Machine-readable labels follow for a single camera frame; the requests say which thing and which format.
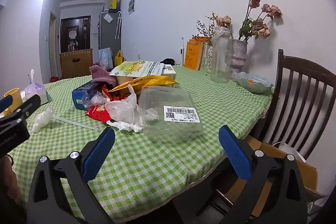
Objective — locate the orange book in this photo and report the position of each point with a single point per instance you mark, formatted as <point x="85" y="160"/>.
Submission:
<point x="193" y="56"/>

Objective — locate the white electric toothbrush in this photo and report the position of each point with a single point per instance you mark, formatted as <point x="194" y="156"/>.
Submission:
<point x="181" y="52"/>

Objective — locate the blue gift bag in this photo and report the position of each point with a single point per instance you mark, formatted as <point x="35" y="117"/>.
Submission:
<point x="105" y="57"/>

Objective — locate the white carton box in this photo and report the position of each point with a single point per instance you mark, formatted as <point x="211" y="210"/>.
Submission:
<point x="168" y="71"/>

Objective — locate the dried pale flowers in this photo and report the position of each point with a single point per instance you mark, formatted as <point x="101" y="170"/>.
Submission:
<point x="224" y="21"/>

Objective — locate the purple tissue pack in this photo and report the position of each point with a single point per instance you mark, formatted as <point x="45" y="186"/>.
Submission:
<point x="36" y="90"/>

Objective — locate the yellow box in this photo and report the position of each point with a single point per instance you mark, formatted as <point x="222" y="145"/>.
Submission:
<point x="114" y="2"/>

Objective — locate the green checkered tablecloth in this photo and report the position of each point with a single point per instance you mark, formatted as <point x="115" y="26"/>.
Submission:
<point x="147" y="161"/>

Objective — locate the tall clear glass jar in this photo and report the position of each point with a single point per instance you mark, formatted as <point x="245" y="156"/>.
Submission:
<point x="220" y="61"/>

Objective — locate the translucent white plastic bag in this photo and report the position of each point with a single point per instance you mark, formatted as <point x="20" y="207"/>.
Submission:
<point x="123" y="108"/>

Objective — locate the dark wooden chair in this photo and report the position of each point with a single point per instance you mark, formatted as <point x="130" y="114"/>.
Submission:
<point x="282" y="74"/>

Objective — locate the red orange wrapper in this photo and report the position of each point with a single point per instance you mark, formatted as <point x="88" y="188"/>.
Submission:
<point x="114" y="96"/>

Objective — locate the red snack packet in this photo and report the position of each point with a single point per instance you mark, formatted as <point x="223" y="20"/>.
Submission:
<point x="98" y="112"/>

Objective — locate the yellow cup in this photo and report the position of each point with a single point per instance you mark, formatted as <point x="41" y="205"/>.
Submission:
<point x="14" y="98"/>

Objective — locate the pink cloth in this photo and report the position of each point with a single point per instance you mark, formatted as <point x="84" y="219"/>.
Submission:
<point x="101" y="75"/>

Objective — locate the blue box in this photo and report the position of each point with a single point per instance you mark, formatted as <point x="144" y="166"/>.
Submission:
<point x="82" y="96"/>

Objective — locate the grey refrigerator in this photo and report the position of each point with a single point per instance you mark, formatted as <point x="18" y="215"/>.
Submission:
<point x="110" y="35"/>

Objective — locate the dark entrance door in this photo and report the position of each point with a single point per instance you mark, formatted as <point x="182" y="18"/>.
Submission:
<point x="78" y="27"/>

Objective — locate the clear plastic straw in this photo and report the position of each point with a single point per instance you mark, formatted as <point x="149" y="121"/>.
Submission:
<point x="73" y="122"/>

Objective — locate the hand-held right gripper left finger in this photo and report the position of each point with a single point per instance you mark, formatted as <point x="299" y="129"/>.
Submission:
<point x="101" y="150"/>

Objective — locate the person's left hand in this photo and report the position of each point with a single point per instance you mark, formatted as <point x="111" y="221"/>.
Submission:
<point x="10" y="176"/>

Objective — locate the light blue wavy bowl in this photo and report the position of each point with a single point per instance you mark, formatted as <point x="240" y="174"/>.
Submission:
<point x="252" y="88"/>

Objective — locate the clear plastic clamshell container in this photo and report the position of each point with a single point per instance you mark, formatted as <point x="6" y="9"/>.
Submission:
<point x="162" y="129"/>

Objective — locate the dried roses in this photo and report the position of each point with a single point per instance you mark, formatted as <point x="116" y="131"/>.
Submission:
<point x="258" y="27"/>

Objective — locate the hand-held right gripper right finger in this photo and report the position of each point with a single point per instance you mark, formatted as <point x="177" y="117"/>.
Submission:
<point x="235" y="155"/>

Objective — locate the purple glass vase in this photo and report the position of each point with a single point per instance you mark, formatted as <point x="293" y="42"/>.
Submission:
<point x="239" y="56"/>

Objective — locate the brown cardboard crate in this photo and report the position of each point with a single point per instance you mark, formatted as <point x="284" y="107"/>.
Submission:
<point x="76" y="66"/>

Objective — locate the dried berry branches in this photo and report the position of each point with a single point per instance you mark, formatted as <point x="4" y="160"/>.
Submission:
<point x="203" y="29"/>

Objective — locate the white umbrella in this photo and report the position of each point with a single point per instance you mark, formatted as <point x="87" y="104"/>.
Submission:
<point x="118" y="24"/>

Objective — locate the wooden interior door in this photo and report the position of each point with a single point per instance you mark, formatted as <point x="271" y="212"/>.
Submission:
<point x="53" y="50"/>

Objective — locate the green printed paper bag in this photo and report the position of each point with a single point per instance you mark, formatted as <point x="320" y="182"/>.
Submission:
<point x="134" y="67"/>

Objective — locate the crushed clear plastic bottle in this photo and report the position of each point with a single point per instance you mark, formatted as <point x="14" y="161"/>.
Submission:
<point x="95" y="100"/>

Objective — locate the orange snack pieces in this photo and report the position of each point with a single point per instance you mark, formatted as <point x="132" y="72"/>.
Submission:
<point x="252" y="81"/>

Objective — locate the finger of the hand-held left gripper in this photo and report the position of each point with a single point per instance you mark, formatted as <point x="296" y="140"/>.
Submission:
<point x="29" y="106"/>
<point x="5" y="103"/>

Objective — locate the yellow tote bag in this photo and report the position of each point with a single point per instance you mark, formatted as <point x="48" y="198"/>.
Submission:
<point x="118" y="59"/>

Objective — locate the cardboard box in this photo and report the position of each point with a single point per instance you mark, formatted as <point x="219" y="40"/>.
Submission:
<point x="305" y="171"/>

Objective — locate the black bag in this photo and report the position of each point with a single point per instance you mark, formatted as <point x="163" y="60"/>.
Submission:
<point x="168" y="61"/>

